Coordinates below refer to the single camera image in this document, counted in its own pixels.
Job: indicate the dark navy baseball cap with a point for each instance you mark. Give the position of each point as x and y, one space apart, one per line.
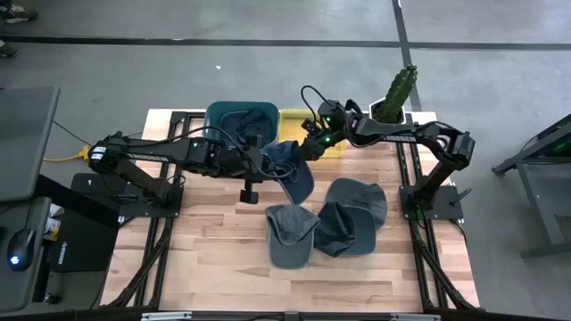
334 229

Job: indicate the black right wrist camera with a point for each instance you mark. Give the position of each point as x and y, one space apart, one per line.
331 110

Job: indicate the blue denim baseball cap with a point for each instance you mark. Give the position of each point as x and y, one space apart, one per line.
299 183

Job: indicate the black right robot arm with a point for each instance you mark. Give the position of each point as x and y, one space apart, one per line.
401 134

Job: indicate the black metal desk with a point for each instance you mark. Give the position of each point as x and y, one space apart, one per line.
544 178

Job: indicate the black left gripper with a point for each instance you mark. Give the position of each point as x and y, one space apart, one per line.
245 162

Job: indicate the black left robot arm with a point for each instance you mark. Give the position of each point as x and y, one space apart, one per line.
147 156

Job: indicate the green cactus plant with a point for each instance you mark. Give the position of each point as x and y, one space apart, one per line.
397 93

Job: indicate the grey desk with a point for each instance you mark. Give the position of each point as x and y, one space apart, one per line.
13 290

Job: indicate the small printed packet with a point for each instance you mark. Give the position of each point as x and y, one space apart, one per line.
52 223

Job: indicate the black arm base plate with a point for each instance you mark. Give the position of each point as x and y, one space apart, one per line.
446 209
89 191

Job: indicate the faded grey baseball cap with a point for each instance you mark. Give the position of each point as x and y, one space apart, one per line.
290 236

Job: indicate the teal plastic bin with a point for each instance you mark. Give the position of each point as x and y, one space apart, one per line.
214 116

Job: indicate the black aluminium table frame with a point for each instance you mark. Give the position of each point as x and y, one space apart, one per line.
178 117

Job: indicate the black computer mouse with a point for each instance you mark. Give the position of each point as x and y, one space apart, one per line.
21 249

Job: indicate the silver frame bracket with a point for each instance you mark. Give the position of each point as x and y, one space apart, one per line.
416 317
166 316

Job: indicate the white plant pot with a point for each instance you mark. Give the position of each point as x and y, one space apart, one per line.
374 107

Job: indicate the yellow plastic bin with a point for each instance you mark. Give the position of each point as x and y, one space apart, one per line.
290 127

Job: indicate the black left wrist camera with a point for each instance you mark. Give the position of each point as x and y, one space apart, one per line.
250 195

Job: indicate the person's shoe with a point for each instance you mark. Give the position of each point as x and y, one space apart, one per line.
18 13
6 49

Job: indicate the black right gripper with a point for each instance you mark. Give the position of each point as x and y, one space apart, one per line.
334 133

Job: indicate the black Trossen control box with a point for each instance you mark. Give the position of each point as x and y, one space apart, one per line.
85 245

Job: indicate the slate grey baseball cap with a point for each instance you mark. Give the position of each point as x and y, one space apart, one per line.
357 191

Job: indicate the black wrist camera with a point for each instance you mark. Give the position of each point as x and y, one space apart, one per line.
331 110
250 195

